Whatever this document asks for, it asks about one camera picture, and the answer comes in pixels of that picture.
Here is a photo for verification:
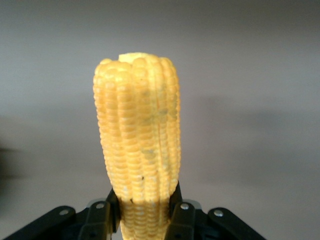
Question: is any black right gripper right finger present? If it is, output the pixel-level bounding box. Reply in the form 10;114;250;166
165;179;267;240

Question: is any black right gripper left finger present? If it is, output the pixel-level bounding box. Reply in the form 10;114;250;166
2;187;123;240

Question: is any yellow corn cob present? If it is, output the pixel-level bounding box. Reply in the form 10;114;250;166
92;51;181;240

